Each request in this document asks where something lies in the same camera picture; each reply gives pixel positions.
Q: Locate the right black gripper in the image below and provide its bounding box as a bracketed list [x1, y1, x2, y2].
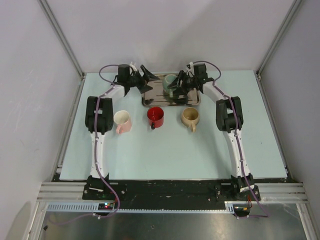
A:
[167, 70, 198, 96]

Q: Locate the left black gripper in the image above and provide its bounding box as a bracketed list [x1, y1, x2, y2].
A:
[126, 65, 159, 94]

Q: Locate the green ceramic mug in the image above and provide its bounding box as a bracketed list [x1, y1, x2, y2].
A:
[162, 74, 177, 98]

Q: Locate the beige ceramic mug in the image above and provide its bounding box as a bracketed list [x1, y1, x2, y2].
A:
[180, 107, 200, 133]

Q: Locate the red ceramic mug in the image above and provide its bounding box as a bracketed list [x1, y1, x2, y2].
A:
[146, 106, 164, 130]

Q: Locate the pink ceramic mug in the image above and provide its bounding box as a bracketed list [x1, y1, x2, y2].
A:
[113, 110, 132, 135]

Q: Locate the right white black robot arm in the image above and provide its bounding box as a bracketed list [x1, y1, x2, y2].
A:
[168, 60, 259, 201]

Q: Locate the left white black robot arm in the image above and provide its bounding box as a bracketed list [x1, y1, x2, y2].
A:
[82, 63, 159, 200]

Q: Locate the metal serving tray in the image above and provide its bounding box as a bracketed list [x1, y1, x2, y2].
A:
[141, 73, 201, 107]

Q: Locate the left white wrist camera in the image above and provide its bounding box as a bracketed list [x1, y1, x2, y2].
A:
[129, 61, 138, 75]

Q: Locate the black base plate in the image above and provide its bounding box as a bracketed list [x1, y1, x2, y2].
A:
[83, 179, 254, 211]

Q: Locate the left aluminium frame post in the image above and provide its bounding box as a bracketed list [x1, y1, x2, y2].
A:
[37, 0, 84, 79]

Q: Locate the aluminium frame post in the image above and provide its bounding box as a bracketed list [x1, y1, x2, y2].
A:
[256, 0, 305, 76]
[37, 0, 84, 79]

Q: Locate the right aluminium frame post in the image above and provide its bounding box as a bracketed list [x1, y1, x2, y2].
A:
[256, 0, 305, 76]

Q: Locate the grey slotted cable duct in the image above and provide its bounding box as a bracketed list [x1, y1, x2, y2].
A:
[46, 201, 237, 215]

